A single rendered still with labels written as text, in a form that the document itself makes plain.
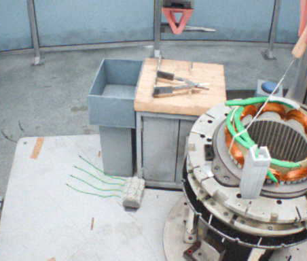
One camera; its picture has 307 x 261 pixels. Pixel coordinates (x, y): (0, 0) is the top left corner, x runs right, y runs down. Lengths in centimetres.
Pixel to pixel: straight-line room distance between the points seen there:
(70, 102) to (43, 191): 165
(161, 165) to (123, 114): 18
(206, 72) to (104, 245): 49
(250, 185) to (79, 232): 50
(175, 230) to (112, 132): 28
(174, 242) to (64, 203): 31
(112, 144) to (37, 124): 159
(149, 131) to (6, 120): 184
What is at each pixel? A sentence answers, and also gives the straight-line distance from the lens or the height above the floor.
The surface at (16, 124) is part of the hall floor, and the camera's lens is 256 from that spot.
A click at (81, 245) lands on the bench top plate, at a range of 91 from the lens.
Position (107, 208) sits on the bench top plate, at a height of 78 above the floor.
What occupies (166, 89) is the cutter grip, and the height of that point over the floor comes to 109.
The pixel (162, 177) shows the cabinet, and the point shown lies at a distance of 98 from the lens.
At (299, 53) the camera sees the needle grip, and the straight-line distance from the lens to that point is 57.
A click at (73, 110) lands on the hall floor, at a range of 256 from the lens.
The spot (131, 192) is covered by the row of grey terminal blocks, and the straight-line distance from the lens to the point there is 95.
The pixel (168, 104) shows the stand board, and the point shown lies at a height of 106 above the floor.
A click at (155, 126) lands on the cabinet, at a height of 99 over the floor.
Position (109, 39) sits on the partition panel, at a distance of 303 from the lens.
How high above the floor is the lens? 155
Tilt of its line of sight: 41 degrees down
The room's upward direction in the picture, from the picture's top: 1 degrees clockwise
